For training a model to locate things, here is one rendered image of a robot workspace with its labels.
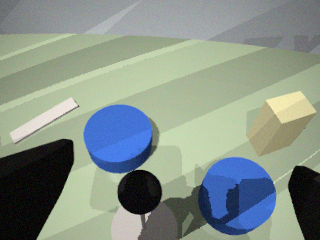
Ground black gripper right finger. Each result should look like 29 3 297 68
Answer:
288 165 320 240

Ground beige block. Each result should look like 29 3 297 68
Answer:
247 91 316 156

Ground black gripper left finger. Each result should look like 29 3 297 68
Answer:
0 139 75 240

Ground blue short cylinder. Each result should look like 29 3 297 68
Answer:
199 157 277 236
83 105 152 173

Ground white flat bar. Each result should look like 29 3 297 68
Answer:
9 97 79 145

